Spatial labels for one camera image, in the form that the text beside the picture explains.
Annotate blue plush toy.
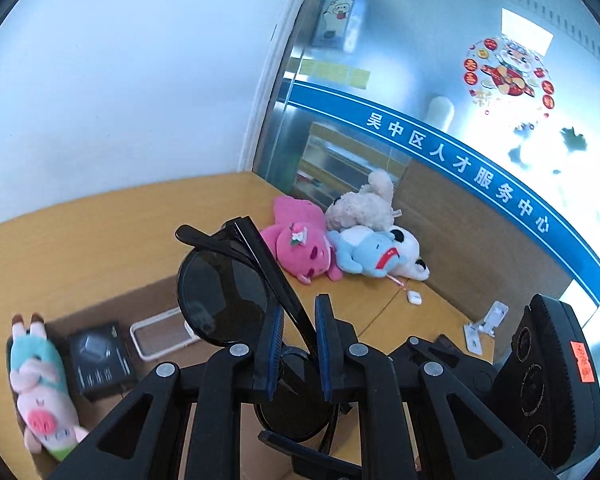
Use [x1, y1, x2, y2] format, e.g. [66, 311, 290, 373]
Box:
[328, 227, 406, 278]

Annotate brown cardboard box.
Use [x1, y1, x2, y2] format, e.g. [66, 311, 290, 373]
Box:
[5, 272, 361, 480]

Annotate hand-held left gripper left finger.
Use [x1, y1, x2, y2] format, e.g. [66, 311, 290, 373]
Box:
[47, 305, 286, 480]

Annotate blue window banner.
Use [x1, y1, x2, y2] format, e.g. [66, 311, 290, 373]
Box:
[287, 80, 600, 291]

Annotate white phone stand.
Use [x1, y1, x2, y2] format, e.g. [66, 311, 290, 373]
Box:
[463, 301, 510, 356]

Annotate white rimmed phone case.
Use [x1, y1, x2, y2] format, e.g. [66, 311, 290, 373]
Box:
[130, 306, 203, 362]

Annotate red festive window sticker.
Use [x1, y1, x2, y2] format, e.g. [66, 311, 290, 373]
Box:
[462, 35, 556, 116]

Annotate cartoon pig poster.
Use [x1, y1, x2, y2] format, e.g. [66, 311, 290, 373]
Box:
[312, 0, 371, 53]

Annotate black sunglasses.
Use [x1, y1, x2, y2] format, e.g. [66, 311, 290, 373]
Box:
[175, 216, 363, 480]

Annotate wooden shelf behind glass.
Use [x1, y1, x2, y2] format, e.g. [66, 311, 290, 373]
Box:
[295, 122, 411, 211]

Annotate pink plush toy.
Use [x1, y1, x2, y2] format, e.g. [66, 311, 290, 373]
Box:
[259, 196, 345, 285]

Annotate white panda plush toy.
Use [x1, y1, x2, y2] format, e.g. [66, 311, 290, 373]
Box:
[380, 225, 431, 281]

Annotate small black box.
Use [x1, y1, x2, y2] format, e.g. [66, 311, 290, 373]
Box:
[67, 321, 138, 402]

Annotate pink and teal pig plush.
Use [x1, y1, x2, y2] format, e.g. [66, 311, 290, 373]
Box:
[7, 313, 90, 462]

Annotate wooden desktop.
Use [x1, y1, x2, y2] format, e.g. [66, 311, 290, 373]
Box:
[0, 171, 496, 480]

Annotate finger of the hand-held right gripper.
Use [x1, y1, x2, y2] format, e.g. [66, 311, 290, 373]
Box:
[387, 334, 498, 411]

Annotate yellow paper notes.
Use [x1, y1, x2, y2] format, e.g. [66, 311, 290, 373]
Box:
[287, 57, 371, 90]

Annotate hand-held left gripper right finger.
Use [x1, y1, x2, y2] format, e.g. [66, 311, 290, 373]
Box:
[314, 294, 563, 480]

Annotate beige plush toy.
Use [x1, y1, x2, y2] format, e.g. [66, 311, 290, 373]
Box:
[325, 169, 398, 233]

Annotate white roll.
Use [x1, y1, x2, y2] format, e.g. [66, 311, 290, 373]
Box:
[426, 96, 455, 131]

